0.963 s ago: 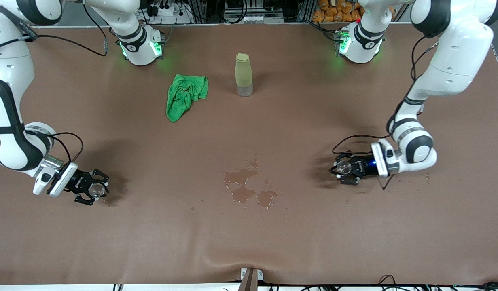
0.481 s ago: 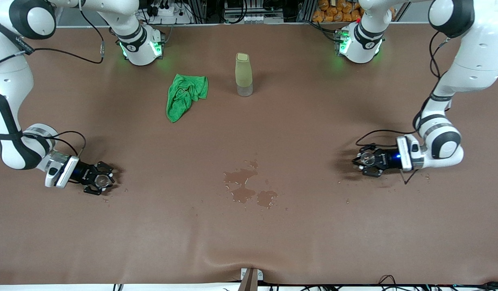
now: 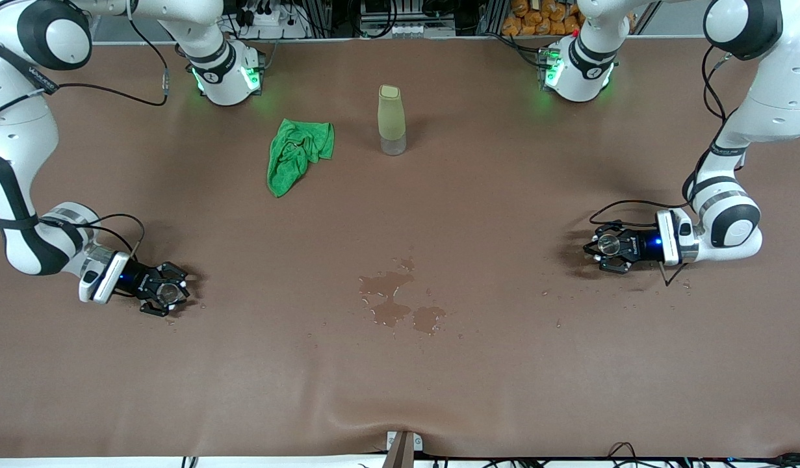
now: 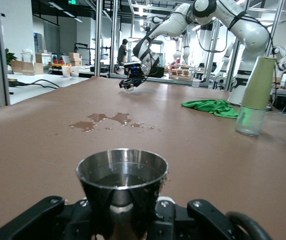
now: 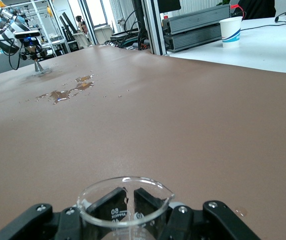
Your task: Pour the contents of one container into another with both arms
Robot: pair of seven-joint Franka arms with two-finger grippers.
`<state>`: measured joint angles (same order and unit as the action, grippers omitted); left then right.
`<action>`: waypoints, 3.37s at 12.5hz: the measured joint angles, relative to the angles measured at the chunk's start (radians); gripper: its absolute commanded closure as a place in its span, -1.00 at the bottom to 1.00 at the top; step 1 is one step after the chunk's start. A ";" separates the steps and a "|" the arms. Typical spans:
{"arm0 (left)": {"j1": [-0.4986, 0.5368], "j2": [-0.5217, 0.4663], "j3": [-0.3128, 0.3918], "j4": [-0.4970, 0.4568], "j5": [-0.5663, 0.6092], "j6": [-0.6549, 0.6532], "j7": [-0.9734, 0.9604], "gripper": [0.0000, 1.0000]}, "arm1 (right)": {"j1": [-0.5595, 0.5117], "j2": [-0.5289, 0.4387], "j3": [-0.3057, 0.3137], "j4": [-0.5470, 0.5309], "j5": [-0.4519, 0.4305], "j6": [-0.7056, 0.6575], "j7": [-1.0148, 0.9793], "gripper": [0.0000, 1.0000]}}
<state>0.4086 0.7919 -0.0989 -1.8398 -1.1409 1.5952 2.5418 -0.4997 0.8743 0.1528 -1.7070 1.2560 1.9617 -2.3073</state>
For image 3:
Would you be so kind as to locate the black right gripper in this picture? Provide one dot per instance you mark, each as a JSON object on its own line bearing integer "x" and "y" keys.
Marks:
{"x": 134, "y": 281}

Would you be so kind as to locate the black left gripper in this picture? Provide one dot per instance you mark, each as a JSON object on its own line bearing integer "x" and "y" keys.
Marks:
{"x": 641, "y": 246}

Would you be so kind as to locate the steel double jigger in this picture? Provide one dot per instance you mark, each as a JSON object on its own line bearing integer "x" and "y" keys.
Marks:
{"x": 609, "y": 244}

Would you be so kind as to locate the small clear glass beaker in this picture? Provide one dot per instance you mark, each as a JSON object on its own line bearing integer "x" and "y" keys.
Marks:
{"x": 171, "y": 294}

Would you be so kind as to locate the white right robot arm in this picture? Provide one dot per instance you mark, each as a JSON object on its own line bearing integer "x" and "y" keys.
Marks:
{"x": 16, "y": 130}

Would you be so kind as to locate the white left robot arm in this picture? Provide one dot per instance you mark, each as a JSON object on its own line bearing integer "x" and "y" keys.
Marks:
{"x": 773, "y": 97}

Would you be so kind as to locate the green microfibre cloth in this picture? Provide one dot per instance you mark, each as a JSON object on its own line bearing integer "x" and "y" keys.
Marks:
{"x": 296, "y": 153}

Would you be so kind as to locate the large spilled liquid puddle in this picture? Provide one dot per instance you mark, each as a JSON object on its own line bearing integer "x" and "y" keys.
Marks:
{"x": 390, "y": 312}

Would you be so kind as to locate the brown table mat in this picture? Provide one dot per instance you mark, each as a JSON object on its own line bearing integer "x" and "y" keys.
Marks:
{"x": 438, "y": 390}

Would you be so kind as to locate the bag of orange snacks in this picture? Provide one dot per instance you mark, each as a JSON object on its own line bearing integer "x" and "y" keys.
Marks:
{"x": 536, "y": 23}

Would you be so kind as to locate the green bottle with clear base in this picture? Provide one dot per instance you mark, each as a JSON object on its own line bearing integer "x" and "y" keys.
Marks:
{"x": 391, "y": 117}

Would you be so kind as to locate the white power strip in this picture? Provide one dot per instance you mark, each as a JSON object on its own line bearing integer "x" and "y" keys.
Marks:
{"x": 276, "y": 29}

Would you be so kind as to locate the aluminium frame post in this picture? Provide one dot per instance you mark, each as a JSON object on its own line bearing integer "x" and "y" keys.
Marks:
{"x": 403, "y": 452}

